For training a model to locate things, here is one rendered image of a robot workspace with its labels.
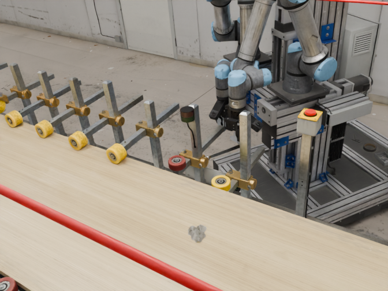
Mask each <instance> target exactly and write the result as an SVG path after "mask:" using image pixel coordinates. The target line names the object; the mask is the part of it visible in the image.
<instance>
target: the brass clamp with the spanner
mask: <svg viewBox="0 0 388 291"><path fill-rule="evenodd" d="M185 150H186V149H185ZM179 155H181V156H183V157H184V158H188V159H190V160H191V165H190V166H193V167H196V168H199V169H200V168H201V167H203V168H206V167H207V165H208V158H206V157H205V155H202V156H201V157H200V158H199V159H197V158H193V157H192V151H190V150H186V153H184V154H183V153H182V152H181V153H180V154H179Z"/></svg>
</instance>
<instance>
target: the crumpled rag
mask: <svg viewBox="0 0 388 291"><path fill-rule="evenodd" d="M206 230H207V228H206V226H203V225H199V226H197V227H194V226H190V228H189V229H188V235H190V236H191V239H192V240H193V241H195V242H197V241H199V242H201V241H202V239H204V238H205V236H206V235H205V234H204V232H205V231H206Z"/></svg>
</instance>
